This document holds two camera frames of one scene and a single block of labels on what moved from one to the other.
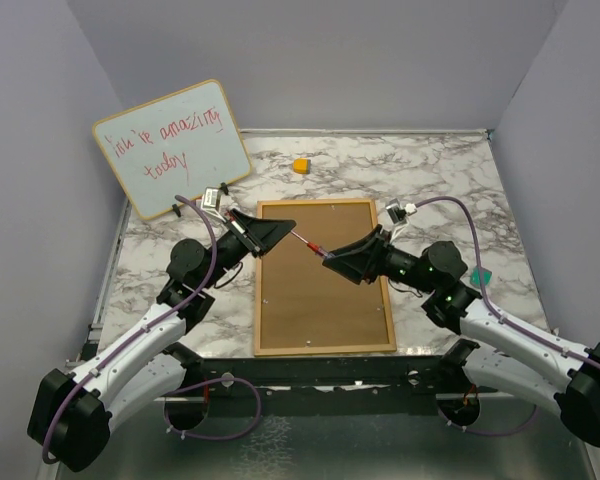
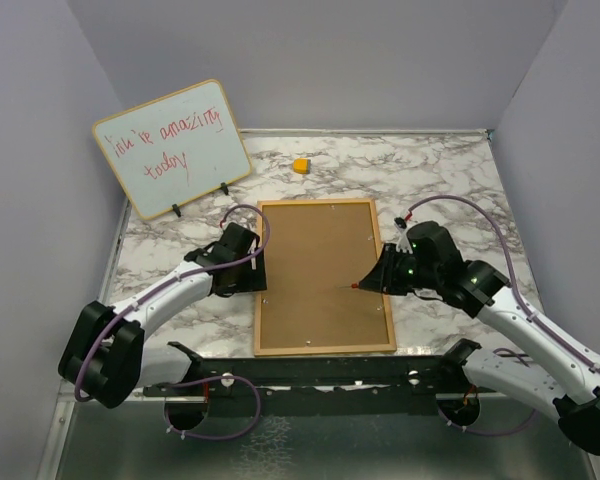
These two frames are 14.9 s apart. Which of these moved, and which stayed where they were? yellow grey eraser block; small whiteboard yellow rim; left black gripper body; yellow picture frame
Moved: left black gripper body
Stayed: yellow picture frame; yellow grey eraser block; small whiteboard yellow rim
